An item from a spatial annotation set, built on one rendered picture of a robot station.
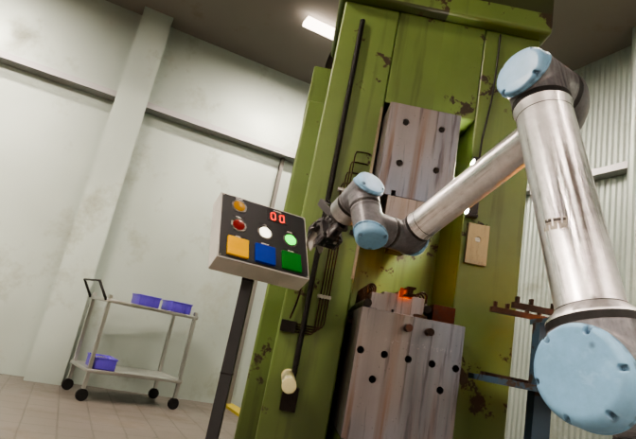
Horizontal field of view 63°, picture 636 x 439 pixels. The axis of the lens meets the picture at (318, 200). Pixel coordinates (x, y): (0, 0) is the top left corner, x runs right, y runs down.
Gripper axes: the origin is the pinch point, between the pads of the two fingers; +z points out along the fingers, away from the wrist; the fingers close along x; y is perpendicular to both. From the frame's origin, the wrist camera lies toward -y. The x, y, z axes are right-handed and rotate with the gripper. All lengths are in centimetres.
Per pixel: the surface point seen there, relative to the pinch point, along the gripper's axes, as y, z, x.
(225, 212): -12.4, 11.0, -26.4
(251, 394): 13, 98, 23
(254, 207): -18.6, 11.3, -15.9
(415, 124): -58, -23, 40
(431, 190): -32, -14, 49
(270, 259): 2.9, 10.1, -9.9
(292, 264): 2.3, 10.3, -1.3
